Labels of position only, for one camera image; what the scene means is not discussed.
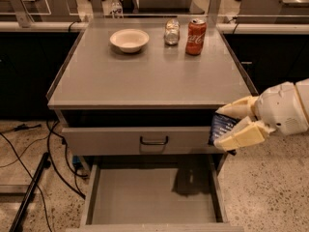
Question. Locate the red coca-cola can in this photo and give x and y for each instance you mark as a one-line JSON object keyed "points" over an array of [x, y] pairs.
{"points": [[196, 34]]}

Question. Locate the white ceramic bowl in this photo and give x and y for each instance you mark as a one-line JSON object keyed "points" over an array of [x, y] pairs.
{"points": [[129, 40]]}

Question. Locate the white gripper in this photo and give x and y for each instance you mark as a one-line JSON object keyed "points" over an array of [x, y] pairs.
{"points": [[280, 108]]}

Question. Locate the grey top drawer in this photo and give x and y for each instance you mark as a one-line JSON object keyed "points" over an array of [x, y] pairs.
{"points": [[139, 141]]}

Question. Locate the clear glass jar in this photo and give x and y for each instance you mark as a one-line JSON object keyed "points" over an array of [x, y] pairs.
{"points": [[172, 32]]}

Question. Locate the grey open middle drawer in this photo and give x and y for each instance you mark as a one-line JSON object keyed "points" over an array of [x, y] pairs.
{"points": [[176, 199]]}

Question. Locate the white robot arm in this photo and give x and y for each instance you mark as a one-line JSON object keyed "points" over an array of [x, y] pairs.
{"points": [[252, 119]]}

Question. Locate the clear plastic water bottle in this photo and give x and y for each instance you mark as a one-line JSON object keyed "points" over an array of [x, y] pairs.
{"points": [[116, 9]]}

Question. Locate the black bar on floor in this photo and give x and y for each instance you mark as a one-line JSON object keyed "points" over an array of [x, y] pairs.
{"points": [[16, 225]]}

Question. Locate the white counter rail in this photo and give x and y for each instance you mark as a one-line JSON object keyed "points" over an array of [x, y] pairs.
{"points": [[272, 29]]}

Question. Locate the black drawer handle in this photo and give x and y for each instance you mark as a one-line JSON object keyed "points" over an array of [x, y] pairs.
{"points": [[154, 142]]}

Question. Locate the grey drawer cabinet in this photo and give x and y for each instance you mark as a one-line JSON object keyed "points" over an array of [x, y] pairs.
{"points": [[158, 86]]}

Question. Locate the blue rxbar blueberry bar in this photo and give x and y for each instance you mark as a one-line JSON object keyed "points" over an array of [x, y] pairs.
{"points": [[220, 124]]}

